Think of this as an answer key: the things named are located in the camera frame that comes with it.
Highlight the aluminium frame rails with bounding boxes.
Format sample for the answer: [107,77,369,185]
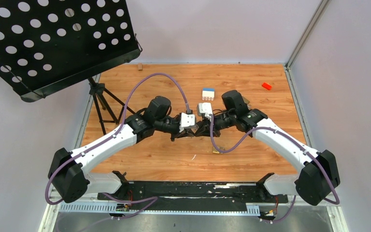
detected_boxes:
[38,81,349,232]

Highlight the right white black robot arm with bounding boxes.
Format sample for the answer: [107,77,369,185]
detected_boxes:
[196,90,341,206]

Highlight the brass padlock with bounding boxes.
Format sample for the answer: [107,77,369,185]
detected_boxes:
[243,96,250,108]
[212,147,224,154]

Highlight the black tripod stand legs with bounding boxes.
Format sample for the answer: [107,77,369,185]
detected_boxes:
[88,77,126,135]

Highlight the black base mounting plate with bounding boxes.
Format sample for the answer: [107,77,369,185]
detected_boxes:
[110,181,288,212]

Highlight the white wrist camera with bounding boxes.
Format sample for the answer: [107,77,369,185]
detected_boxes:
[179,113,196,132]
[197,102,214,121]

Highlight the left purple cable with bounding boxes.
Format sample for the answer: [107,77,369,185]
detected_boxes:
[44,72,193,205]

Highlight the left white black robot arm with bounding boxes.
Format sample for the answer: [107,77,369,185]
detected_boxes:
[45,96,196,205]

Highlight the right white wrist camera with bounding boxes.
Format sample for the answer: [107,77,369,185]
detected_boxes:
[197,102,214,121]

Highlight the white blue toy block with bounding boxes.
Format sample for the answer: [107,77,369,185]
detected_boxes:
[201,87,215,101]

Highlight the black perforated music stand desk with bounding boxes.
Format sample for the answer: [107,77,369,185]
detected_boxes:
[0,0,141,102]

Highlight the red small block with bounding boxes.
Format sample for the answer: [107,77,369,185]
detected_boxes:
[261,82,272,90]

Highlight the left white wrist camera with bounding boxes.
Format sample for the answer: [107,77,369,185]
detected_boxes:
[179,113,196,132]

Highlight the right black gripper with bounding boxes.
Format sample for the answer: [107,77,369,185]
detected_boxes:
[195,111,236,138]

